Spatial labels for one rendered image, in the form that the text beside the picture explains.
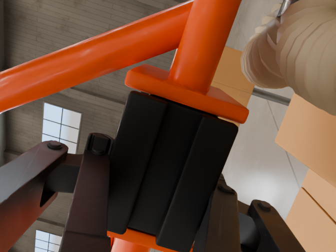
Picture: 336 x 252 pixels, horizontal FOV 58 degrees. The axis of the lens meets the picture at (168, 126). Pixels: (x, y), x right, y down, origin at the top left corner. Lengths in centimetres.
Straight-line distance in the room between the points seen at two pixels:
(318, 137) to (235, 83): 139
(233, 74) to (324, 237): 97
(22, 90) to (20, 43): 999
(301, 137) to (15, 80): 25
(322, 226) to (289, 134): 68
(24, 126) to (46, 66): 1143
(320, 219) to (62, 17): 880
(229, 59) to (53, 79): 150
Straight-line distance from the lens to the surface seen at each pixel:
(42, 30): 970
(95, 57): 17
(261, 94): 200
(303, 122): 33
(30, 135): 1172
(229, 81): 167
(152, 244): 17
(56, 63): 18
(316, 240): 102
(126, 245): 18
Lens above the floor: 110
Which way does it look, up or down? 3 degrees down
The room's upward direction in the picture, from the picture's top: 73 degrees counter-clockwise
